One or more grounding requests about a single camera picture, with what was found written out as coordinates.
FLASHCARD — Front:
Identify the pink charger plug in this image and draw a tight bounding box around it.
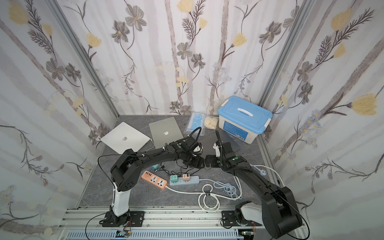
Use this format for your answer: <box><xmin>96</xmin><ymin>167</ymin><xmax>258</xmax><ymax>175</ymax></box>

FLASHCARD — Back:
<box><xmin>182</xmin><ymin>174</ymin><xmax>191</xmax><ymax>182</ymax></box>

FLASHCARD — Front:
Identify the blue-grey power strip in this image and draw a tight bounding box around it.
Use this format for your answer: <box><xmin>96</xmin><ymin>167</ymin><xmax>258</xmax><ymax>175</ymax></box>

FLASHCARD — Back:
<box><xmin>169</xmin><ymin>176</ymin><xmax>200</xmax><ymax>187</ymax></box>

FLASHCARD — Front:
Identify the teal charger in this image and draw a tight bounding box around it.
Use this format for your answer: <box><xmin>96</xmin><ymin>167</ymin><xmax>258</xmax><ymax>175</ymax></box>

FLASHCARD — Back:
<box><xmin>170</xmin><ymin>175</ymin><xmax>179</xmax><ymax>183</ymax></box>
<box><xmin>151</xmin><ymin>164</ymin><xmax>161</xmax><ymax>171</ymax></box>

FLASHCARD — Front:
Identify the black charger cable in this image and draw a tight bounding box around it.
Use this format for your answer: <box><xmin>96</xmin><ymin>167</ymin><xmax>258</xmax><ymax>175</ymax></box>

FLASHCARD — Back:
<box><xmin>158</xmin><ymin>158</ymin><xmax>202</xmax><ymax>178</ymax></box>

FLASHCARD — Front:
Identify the orange power strip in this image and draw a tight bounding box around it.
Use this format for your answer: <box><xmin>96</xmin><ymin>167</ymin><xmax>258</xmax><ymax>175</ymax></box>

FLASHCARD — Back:
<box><xmin>141</xmin><ymin>171</ymin><xmax>168</xmax><ymax>190</ymax></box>

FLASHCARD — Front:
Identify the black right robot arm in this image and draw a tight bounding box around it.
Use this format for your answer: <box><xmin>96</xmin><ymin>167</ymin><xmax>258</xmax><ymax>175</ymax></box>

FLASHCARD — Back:
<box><xmin>205</xmin><ymin>141</ymin><xmax>303</xmax><ymax>239</ymax></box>

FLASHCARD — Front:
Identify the dark grey laptop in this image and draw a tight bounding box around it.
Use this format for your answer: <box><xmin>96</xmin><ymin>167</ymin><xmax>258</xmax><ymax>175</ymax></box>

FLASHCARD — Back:
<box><xmin>200</xmin><ymin>129</ymin><xmax>241</xmax><ymax>158</ymax></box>

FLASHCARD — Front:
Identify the silver laptop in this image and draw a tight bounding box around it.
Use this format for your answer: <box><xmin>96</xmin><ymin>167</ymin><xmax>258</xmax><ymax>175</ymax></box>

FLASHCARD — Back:
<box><xmin>149</xmin><ymin>117</ymin><xmax>183</xmax><ymax>149</ymax></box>

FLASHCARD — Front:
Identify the white laptop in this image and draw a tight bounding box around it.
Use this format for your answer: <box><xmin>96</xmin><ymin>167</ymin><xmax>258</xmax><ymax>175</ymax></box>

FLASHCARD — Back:
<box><xmin>101</xmin><ymin>122</ymin><xmax>150</xmax><ymax>154</ymax></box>

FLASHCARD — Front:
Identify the bag of blue masks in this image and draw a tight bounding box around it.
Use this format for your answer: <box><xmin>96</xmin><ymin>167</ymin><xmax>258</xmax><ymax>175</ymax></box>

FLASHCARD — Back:
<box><xmin>184</xmin><ymin>112</ymin><xmax>207</xmax><ymax>136</ymax></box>

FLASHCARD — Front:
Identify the bag of white cotton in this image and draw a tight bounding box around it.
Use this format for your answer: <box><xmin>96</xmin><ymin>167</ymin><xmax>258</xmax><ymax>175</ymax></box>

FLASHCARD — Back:
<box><xmin>204</xmin><ymin>116</ymin><xmax>219</xmax><ymax>130</ymax></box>

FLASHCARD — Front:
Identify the blue lid storage box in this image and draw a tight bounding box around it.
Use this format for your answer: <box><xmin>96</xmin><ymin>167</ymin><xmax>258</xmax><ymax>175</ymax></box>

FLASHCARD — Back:
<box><xmin>218</xmin><ymin>96</ymin><xmax>273</xmax><ymax>144</ymax></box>

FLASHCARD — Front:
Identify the light blue coiled cord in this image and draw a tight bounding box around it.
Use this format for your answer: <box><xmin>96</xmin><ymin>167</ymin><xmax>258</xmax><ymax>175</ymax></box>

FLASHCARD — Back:
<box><xmin>199</xmin><ymin>178</ymin><xmax>243</xmax><ymax>199</ymax></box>

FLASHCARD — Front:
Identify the white coiled power cord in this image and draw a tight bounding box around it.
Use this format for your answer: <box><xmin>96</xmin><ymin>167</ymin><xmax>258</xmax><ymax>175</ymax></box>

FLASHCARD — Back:
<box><xmin>165</xmin><ymin>163</ymin><xmax>286</xmax><ymax>213</ymax></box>

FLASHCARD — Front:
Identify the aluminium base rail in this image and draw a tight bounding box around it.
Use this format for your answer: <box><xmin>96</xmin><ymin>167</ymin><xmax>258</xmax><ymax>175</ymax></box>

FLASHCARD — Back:
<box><xmin>53</xmin><ymin>206</ymin><xmax>272</xmax><ymax>240</ymax></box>

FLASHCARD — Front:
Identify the white vented cable duct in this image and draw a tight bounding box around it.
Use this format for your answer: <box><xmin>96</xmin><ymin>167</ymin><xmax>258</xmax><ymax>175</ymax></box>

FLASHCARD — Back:
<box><xmin>65</xmin><ymin>229</ymin><xmax>244</xmax><ymax>240</ymax></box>

